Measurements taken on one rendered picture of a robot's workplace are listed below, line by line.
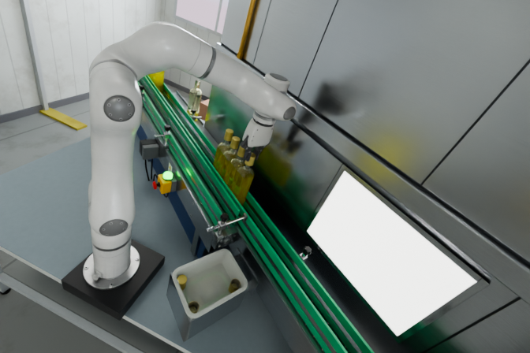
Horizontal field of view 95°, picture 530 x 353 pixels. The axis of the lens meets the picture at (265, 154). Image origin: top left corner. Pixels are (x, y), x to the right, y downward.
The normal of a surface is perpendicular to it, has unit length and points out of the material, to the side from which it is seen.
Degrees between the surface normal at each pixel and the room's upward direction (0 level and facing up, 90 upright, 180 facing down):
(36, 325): 0
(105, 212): 64
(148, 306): 0
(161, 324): 0
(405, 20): 90
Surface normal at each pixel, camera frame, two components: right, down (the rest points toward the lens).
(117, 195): 0.68, 0.22
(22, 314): 0.30, -0.79
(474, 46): -0.76, 0.13
